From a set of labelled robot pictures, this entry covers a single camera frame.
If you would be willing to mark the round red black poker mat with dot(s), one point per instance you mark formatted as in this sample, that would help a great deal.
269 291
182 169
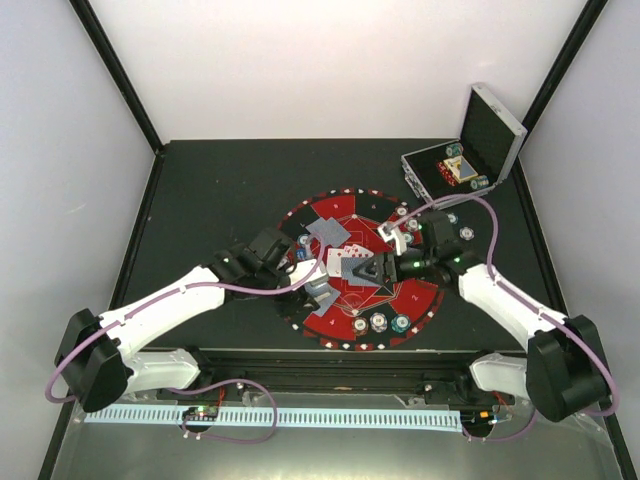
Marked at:
360 212

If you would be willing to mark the aluminium poker case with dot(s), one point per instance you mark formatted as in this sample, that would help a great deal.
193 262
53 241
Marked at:
491 137

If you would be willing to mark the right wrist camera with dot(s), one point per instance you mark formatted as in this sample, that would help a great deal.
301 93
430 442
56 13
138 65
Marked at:
393 236

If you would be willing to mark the face-up diamond playing card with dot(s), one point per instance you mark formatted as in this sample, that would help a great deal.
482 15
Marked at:
334 262

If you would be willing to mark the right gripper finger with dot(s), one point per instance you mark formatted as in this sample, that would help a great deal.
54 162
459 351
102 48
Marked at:
370 268
365 282

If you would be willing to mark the green chip stack in case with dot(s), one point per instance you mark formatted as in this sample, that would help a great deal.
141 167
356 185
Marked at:
454 150

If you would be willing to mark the grey white chip stack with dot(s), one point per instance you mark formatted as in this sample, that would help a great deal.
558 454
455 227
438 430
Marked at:
466 233

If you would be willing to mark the white slotted cable duct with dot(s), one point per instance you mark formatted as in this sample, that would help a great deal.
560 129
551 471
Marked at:
233 416

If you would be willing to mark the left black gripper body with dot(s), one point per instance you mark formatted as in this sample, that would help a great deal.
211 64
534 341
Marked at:
286 306

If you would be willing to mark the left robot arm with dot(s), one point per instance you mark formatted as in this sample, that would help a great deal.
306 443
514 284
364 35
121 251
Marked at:
103 357

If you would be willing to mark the green chip stack case front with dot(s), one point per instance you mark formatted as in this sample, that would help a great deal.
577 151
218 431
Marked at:
479 183

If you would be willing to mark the blue playing card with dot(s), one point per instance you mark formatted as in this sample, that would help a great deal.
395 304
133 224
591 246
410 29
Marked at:
338 241
325 303
320 226

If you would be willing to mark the clear round dealer button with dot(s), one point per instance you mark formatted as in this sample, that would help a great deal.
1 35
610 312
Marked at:
351 304

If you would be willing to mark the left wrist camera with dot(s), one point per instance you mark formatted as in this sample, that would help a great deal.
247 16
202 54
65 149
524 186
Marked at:
313 271

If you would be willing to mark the red dice in case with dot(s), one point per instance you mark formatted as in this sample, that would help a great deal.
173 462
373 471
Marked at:
446 174

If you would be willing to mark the face-up red playing card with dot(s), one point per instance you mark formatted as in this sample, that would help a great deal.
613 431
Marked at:
357 251

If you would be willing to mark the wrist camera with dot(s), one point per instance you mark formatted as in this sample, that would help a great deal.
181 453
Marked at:
313 271
393 236

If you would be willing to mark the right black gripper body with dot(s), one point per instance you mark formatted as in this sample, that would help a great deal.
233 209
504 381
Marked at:
390 257

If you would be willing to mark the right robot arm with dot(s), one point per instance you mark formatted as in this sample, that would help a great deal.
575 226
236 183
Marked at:
562 371

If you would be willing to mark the pyramid card box in case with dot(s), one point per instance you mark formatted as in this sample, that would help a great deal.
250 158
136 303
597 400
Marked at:
461 170

